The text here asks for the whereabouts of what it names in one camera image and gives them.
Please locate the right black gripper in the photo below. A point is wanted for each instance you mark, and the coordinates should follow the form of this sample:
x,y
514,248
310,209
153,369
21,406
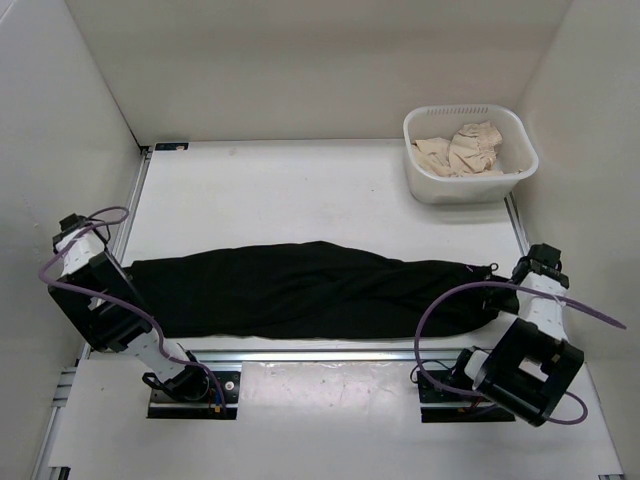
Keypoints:
x,y
488,296

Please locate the black trousers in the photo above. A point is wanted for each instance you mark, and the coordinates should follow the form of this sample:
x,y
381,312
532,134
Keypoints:
x,y
315,290

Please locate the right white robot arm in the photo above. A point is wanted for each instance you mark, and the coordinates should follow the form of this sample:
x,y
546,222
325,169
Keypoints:
x,y
532,366

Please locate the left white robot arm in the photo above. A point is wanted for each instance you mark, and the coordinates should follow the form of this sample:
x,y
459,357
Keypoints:
x,y
95,293

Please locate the beige trousers in basket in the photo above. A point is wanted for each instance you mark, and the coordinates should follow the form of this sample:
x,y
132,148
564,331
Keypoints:
x,y
471,152

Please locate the white plastic basket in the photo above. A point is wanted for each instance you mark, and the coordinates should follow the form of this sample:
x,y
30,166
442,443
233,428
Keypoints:
x,y
516,158

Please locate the white front cover board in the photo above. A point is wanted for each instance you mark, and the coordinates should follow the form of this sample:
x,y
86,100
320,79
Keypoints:
x,y
312,421

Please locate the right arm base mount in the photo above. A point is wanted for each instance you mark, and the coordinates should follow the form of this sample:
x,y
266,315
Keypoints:
x,y
438,406

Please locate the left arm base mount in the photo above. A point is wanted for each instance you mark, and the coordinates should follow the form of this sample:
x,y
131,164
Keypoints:
x,y
194,396

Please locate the aluminium frame rail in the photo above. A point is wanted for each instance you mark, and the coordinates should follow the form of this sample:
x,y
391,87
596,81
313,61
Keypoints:
x,y
352,192

